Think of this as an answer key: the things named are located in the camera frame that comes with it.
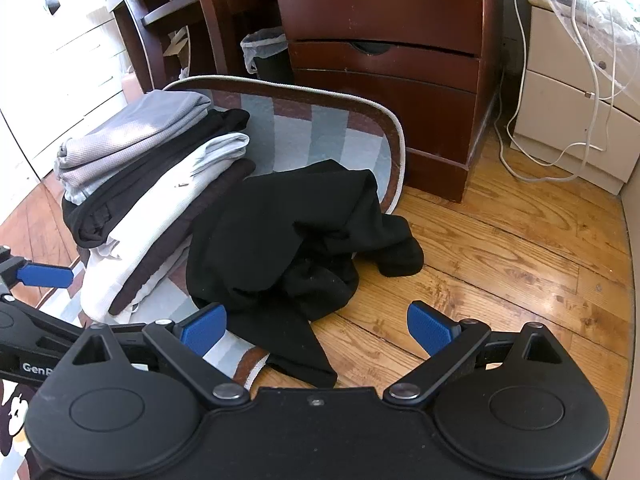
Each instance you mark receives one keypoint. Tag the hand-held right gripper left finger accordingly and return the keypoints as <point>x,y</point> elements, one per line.
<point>205,327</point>

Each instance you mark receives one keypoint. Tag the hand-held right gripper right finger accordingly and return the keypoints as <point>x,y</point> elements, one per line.
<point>426,327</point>

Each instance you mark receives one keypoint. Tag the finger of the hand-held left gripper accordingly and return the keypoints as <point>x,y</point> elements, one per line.
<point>45,275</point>
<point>30,321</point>

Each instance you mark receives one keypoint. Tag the black shirt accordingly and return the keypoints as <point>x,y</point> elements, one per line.
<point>280,240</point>

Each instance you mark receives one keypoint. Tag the cartoon printed cloth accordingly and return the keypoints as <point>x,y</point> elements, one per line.
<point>10,410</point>

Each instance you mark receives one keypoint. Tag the dark brown folded garment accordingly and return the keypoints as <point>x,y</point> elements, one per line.
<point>167,255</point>

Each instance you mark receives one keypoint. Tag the black folded garment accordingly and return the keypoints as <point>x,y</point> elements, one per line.
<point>115,210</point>

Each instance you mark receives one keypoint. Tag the white folded garment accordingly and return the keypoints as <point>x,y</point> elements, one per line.
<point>150,230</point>

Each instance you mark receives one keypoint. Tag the grey folded garment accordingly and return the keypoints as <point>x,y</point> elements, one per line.
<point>130,130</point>

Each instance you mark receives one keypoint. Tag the white drawer cabinet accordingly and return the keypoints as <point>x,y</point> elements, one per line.
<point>75,60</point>

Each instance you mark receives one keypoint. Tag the striped rug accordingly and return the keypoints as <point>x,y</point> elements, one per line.
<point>320,130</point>

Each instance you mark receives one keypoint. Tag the dark wooden dresser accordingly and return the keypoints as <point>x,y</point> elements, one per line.
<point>380,85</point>

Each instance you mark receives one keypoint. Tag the white nightstand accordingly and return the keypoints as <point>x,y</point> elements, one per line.
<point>550,110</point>

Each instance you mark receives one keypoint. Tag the cardboard piece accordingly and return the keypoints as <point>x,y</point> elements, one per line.
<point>175,47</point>

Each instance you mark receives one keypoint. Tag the black trash bin with liner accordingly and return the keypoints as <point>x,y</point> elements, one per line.
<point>272,62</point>

